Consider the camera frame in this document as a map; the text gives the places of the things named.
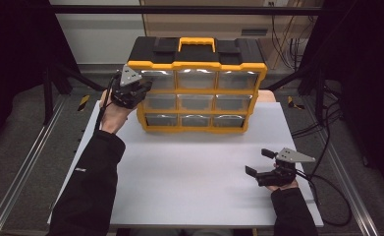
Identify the yellow clamp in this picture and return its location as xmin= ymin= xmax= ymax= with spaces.
xmin=287 ymin=95 xmax=305 ymax=111
xmin=77 ymin=94 xmax=91 ymax=112

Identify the aluminium rail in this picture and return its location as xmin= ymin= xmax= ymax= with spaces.
xmin=302 ymin=97 xmax=380 ymax=236
xmin=0 ymin=96 xmax=68 ymax=236

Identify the black metal stand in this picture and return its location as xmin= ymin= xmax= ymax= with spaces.
xmin=264 ymin=62 xmax=328 ymax=123
xmin=42 ymin=62 xmax=106 ymax=126

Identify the group of clear drawers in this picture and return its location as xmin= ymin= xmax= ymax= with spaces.
xmin=139 ymin=69 xmax=259 ymax=129

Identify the person's right hand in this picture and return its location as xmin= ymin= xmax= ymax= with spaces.
xmin=266 ymin=180 xmax=300 ymax=193

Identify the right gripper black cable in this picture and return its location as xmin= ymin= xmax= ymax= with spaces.
xmin=294 ymin=170 xmax=353 ymax=227

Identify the yellow carry handle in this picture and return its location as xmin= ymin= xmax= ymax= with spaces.
xmin=178 ymin=36 xmax=217 ymax=53

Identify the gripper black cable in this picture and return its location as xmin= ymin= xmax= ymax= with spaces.
xmin=294 ymin=170 xmax=353 ymax=227
xmin=94 ymin=71 xmax=122 ymax=132

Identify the wooden table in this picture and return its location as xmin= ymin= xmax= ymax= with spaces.
xmin=100 ymin=88 xmax=277 ymax=103

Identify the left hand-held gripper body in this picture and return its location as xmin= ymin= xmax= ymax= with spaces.
xmin=110 ymin=64 xmax=148 ymax=110

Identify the black curtain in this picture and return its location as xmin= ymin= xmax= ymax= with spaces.
xmin=305 ymin=0 xmax=384 ymax=198
xmin=0 ymin=0 xmax=80 ymax=148

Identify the clear plastic drawer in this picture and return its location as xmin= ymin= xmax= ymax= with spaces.
xmin=140 ymin=70 xmax=176 ymax=91

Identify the bundle of floor cables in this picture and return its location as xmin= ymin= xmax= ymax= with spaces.
xmin=291 ymin=82 xmax=345 ymax=139

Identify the black horizontal bar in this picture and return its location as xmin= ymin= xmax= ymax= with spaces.
xmin=50 ymin=4 xmax=325 ymax=16

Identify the person's left hand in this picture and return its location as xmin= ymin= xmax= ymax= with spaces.
xmin=99 ymin=89 xmax=137 ymax=135

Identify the left yellow clamp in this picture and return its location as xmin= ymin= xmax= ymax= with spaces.
xmin=77 ymin=94 xmax=91 ymax=112

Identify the yellow black organizer cabinet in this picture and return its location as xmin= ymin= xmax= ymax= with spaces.
xmin=125 ymin=36 xmax=268 ymax=135

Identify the bundle of hanging cables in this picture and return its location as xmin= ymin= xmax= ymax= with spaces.
xmin=270 ymin=14 xmax=301 ymax=70

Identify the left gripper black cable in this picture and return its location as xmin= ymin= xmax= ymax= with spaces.
xmin=94 ymin=71 xmax=122 ymax=132

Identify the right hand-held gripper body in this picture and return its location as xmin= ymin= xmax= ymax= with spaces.
xmin=255 ymin=147 xmax=316 ymax=188

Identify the right yellow clamp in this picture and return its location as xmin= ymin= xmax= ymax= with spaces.
xmin=287 ymin=95 xmax=305 ymax=111

